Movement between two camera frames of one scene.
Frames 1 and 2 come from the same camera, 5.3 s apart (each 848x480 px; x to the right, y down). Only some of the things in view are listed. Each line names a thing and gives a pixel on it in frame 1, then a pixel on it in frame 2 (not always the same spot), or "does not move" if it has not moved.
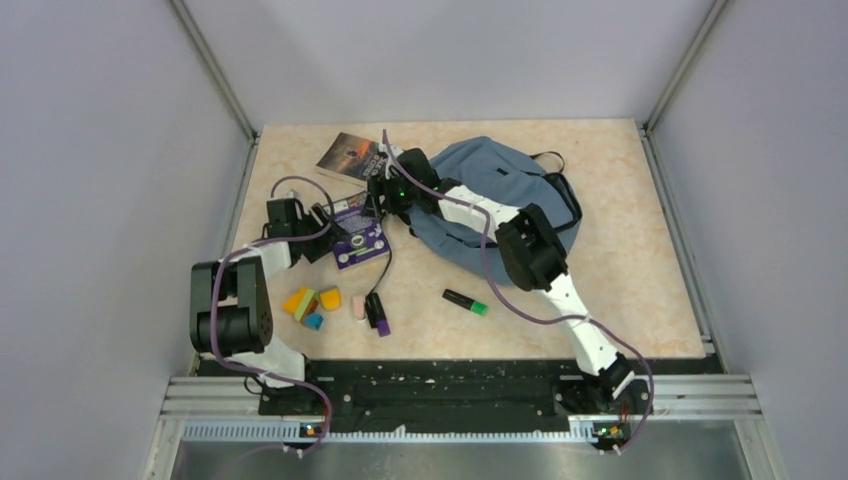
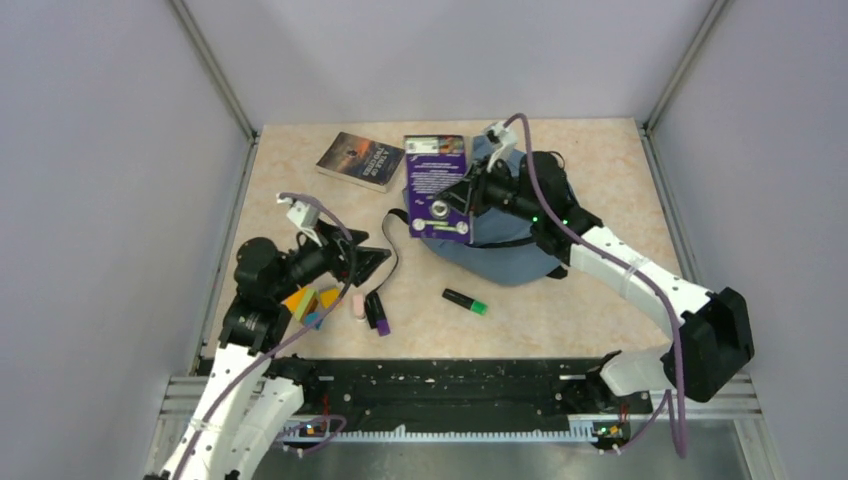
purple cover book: [359, 239] → [431, 163]
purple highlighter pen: [377, 315] does not move
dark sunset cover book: [347, 159] does not move
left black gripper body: [307, 223] → [327, 258]
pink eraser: [359, 306] does not move
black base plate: [381, 391] does not move
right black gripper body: [398, 196] → [491, 189]
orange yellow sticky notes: [301, 303] does not move
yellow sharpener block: [330, 298] does not move
